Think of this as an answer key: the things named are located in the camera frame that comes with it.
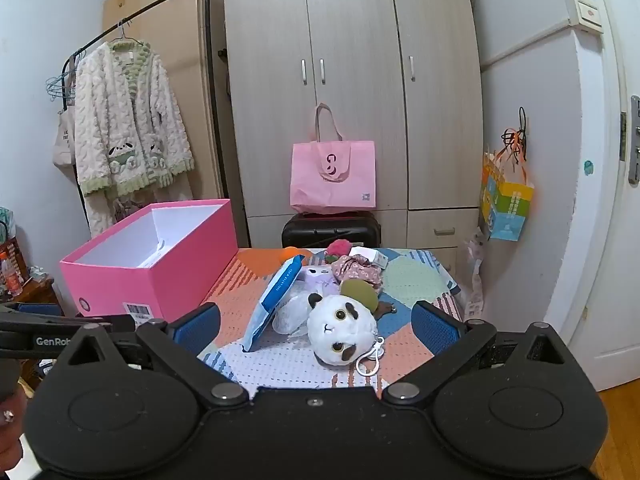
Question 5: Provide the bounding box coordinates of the beige canvas tote bag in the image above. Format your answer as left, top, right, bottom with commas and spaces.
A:
52, 107, 77, 181

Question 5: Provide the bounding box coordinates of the white panda plush keychain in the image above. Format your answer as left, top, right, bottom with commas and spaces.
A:
306, 279, 398, 377

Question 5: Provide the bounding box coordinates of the metal door handle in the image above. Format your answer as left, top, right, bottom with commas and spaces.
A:
627, 95, 640, 184

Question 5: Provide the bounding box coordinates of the pink tote bag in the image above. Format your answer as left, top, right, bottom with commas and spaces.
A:
290, 103, 377, 214

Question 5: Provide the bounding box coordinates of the blue white wet wipes pack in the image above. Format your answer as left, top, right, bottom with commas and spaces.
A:
241, 255, 306, 353

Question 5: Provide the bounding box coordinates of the light wood cabinet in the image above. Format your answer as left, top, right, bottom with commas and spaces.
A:
102, 0, 226, 201

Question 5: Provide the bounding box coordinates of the white light switch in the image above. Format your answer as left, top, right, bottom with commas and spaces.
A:
565, 0, 605, 35

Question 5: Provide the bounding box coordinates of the pink floral cloth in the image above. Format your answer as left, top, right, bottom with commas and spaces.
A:
332, 254, 385, 293

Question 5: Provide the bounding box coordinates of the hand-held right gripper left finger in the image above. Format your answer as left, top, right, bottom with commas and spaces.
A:
55, 302, 251, 409

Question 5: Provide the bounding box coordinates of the red plush strawberry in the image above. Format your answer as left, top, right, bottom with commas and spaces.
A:
325, 240, 353, 263

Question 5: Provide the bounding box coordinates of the patchwork bed blanket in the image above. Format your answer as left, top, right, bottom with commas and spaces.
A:
197, 246, 463, 391

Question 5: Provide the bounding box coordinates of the black hard-shell suitcase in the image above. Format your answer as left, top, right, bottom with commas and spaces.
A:
281, 212, 382, 250

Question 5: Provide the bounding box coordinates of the clear plastic packet strip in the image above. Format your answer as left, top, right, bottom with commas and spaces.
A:
462, 230, 488, 318

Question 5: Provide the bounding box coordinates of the white door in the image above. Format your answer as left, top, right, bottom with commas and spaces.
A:
545, 0, 640, 393

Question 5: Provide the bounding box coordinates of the orange and black cord bundle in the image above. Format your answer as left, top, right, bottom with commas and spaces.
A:
502, 106, 530, 186

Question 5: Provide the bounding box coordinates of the purple plush toy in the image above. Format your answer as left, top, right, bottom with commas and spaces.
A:
272, 265, 341, 336

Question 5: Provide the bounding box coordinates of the wooden nightstand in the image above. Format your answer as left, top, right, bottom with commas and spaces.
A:
20, 265, 66, 316

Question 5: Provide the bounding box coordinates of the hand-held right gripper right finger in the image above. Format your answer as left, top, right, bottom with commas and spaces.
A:
382, 300, 571, 406

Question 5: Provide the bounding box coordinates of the colourful paper gift bag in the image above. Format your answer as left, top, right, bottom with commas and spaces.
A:
480, 147, 535, 242

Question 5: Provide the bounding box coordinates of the blue clothes hanger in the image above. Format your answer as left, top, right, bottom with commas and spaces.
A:
46, 72, 76, 103

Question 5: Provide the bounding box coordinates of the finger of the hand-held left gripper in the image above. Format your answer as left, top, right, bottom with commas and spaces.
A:
0, 310, 137, 334
10, 301, 66, 318

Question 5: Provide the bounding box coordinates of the cream fluffy panda robe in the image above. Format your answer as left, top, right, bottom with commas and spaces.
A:
74, 40, 196, 238

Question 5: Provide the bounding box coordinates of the white tissue pack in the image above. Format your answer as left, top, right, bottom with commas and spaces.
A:
348, 246, 391, 268

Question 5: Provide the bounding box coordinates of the person's left hand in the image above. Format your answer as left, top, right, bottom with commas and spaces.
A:
0, 392, 26, 456

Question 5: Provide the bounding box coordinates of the pink cardboard box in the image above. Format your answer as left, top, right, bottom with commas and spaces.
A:
59, 199, 239, 322

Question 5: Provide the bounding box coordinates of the black clothes rack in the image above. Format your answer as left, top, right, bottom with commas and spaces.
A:
61, 0, 236, 241

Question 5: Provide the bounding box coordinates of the light wood wardrobe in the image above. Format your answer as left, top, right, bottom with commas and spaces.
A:
221, 0, 485, 271

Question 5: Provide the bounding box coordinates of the plastic bottle orange label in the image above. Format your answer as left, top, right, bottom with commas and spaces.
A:
0, 252, 23, 297

